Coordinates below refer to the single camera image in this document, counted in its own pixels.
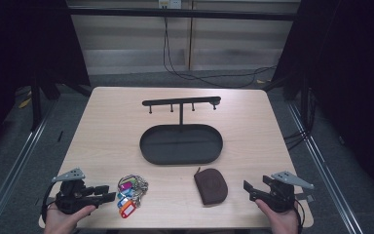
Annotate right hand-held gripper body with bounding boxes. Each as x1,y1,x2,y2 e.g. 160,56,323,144
262,171,315,214

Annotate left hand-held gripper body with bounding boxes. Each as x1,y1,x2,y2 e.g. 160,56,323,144
51,167,98,215

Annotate key bunch with coloured tags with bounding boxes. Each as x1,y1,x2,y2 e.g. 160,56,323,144
116,174,149,219

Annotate brown zip pouch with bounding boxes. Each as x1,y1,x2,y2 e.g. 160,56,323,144
193,167,229,207

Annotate black key rack with tray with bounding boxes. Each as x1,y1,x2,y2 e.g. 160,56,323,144
139,96,224,166

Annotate person's right hand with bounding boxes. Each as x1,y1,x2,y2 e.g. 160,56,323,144
254,198,300,234

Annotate person's left hand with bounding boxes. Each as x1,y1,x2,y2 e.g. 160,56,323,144
43,203,96,234

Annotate grey tape strip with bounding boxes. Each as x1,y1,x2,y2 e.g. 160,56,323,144
294,192,316,203

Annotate black metal stand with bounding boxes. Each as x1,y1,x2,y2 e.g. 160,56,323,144
28,77,44,132
300,76,312,131

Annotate yellow floor tape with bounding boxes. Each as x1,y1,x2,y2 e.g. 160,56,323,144
18,97,33,110

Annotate dark curtain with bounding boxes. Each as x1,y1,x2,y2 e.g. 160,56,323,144
0,0,91,164
272,0,374,196

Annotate right hand-held gripper cable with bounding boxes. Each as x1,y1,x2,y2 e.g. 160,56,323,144
291,198,306,234

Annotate hand-held gripper cable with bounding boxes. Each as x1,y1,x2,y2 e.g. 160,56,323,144
41,181,58,225
291,198,306,234

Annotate left hand-held gripper cable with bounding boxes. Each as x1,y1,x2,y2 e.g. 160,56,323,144
41,181,58,225

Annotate metal floor rail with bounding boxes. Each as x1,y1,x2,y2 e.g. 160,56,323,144
0,100,59,234
286,100,364,234

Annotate black floor cables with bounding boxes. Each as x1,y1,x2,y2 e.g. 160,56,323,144
283,130,310,151

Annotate black wall cable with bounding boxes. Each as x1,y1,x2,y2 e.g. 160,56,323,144
162,16,278,90

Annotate black horizontal frame bar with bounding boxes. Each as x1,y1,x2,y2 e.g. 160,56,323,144
67,7,298,22

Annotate white wall power outlet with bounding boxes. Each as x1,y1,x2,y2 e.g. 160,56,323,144
158,0,183,10

